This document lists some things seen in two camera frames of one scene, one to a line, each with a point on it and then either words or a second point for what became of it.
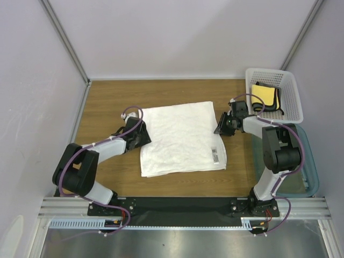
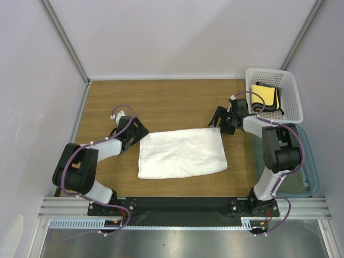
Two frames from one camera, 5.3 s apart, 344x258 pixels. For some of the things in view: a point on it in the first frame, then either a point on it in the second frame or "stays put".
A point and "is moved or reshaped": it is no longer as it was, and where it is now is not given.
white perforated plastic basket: [292, 107] stays put
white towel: [183, 140] is moved or reshaped
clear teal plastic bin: [302, 183] stays put
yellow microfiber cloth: [264, 107] stays put
